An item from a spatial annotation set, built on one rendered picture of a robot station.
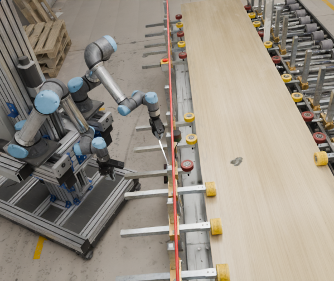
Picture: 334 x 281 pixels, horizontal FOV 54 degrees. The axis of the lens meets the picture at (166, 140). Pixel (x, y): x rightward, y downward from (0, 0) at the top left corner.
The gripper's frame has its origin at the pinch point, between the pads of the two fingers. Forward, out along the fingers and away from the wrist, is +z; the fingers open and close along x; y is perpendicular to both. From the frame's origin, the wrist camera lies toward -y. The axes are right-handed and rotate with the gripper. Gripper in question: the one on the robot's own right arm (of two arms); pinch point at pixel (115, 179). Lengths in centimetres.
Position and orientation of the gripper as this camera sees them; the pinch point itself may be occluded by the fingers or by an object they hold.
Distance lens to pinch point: 223.2
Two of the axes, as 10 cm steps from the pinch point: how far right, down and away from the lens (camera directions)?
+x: 0.1, 6.6, -7.5
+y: -9.9, 1.1, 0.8
